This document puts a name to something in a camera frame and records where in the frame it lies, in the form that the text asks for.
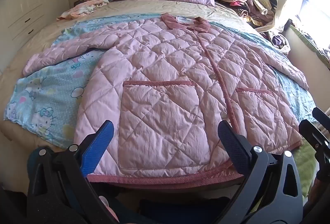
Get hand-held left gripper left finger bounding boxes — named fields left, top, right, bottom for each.
left=26, top=120, right=119, bottom=224

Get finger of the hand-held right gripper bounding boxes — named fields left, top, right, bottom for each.
left=312, top=108, right=330, bottom=127
left=299, top=119, right=330, bottom=153

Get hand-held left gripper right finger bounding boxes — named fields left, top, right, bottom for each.
left=217, top=120, right=304, bottom=224

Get pink quilted jacket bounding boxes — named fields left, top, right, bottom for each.
left=23, top=13, right=309, bottom=184

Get fabric basket of clothes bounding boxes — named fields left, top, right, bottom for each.
left=260, top=30, right=291, bottom=55

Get pile of clothes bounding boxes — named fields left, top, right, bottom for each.
left=214, top=0, right=278, bottom=30

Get green rug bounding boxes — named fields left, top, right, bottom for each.
left=293, top=140, right=318, bottom=199

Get blue cartoon printed sheet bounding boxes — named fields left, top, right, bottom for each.
left=4, top=14, right=318, bottom=150

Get green windowsill cushion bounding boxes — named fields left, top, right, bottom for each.
left=288, top=23, right=330, bottom=70

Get person's dark trousers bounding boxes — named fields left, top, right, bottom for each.
left=119, top=196, right=232, bottom=224

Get peach and white garment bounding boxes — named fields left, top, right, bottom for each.
left=57, top=0, right=110, bottom=20

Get bed with beige sheet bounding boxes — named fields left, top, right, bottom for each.
left=0, top=0, right=319, bottom=190

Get cream wardrobe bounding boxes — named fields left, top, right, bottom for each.
left=0, top=0, right=71, bottom=45

